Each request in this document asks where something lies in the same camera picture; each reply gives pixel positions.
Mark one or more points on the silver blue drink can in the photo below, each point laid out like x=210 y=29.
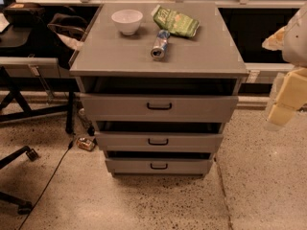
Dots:
x=160 y=45

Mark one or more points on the grey bottom drawer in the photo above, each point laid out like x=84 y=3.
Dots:
x=158 y=166

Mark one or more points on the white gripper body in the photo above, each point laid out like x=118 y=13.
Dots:
x=296 y=40

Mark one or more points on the black desk frame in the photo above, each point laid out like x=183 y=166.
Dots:
x=33 y=59

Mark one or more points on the grey drawer cabinet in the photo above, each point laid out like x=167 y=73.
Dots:
x=208 y=64

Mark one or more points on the dark bag with straps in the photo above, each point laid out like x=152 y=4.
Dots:
x=68 y=32

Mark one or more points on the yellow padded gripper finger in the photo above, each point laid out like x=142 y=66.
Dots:
x=278 y=117

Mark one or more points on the green chip bag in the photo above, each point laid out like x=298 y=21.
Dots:
x=175 y=22

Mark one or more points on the white bowl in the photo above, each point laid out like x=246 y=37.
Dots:
x=127 y=22

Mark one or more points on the grey middle drawer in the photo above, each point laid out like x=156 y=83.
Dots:
x=150 y=141

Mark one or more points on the grey drawer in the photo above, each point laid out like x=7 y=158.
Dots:
x=155 y=108
x=158 y=166
x=150 y=141

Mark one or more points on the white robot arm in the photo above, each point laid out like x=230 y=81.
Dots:
x=291 y=40

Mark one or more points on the grey top drawer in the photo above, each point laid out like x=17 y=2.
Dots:
x=155 y=108

